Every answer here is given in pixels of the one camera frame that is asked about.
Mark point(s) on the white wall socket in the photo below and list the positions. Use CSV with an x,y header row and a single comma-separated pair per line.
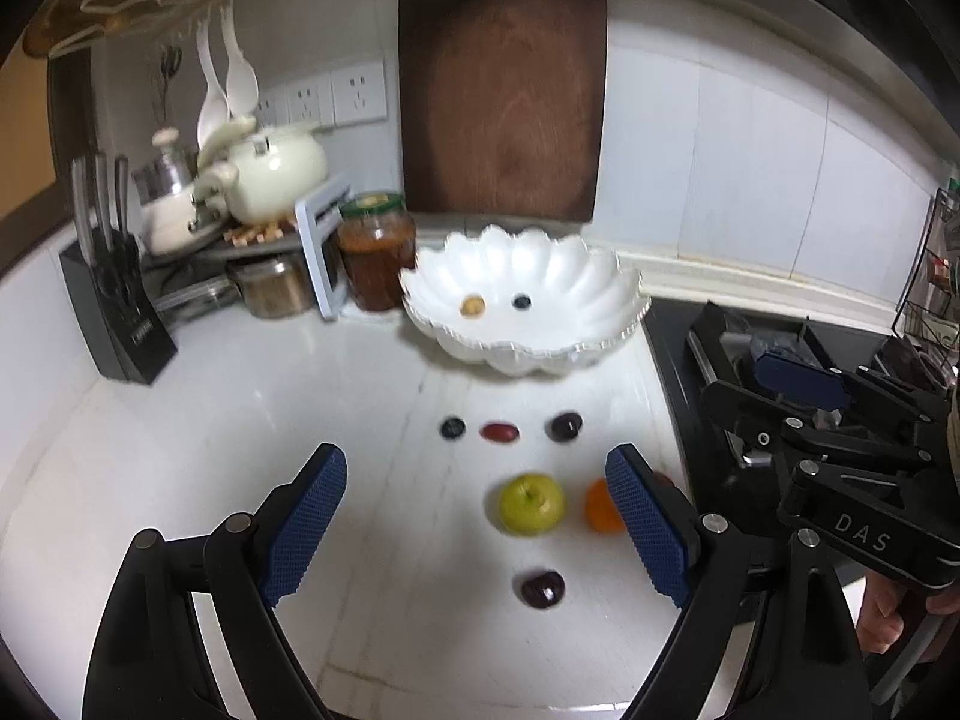
x,y
307,103
270,108
360,94

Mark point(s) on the black gas stove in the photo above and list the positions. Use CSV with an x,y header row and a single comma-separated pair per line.
x,y
675,360

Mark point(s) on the white ceramic teapot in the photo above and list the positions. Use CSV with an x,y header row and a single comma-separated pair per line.
x,y
277,172

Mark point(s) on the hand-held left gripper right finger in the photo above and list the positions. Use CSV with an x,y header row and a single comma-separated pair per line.
x,y
649,532

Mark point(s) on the steel lidded pot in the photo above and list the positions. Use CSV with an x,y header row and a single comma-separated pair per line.
x,y
169,217

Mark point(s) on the green apple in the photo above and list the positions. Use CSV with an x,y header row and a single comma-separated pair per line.
x,y
532,504

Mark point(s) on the black knife block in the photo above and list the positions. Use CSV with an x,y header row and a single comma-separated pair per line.
x,y
120,315

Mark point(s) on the white plastic spoon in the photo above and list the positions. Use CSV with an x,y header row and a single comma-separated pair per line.
x,y
240,79
211,109

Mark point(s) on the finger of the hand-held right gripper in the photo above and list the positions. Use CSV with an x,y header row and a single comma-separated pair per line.
x,y
799,379
750,409

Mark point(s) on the tan longan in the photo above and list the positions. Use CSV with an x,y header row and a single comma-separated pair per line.
x,y
472,306

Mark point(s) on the red grape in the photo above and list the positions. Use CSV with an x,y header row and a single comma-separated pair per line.
x,y
499,432

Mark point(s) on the white shell-shaped bowl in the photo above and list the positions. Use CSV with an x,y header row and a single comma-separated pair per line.
x,y
570,277

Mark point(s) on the orange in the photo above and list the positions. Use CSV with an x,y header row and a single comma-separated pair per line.
x,y
598,510

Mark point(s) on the person's right hand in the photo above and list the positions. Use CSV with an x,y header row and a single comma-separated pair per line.
x,y
879,619

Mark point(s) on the steel canister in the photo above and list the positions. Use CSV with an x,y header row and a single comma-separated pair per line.
x,y
274,286

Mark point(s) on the glass jar with green lid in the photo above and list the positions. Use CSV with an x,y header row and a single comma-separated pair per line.
x,y
375,255

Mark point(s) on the wooden trivet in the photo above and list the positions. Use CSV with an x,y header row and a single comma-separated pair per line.
x,y
259,232

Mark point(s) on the brown wooden cutting board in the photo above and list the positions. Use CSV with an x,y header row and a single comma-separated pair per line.
x,y
502,90

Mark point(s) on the white-framed countertop shelf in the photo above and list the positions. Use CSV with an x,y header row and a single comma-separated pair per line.
x,y
319,240

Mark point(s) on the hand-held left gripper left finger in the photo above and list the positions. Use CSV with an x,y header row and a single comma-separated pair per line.
x,y
304,525

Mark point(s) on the brown wooden door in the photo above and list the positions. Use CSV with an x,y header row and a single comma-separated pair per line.
x,y
22,150

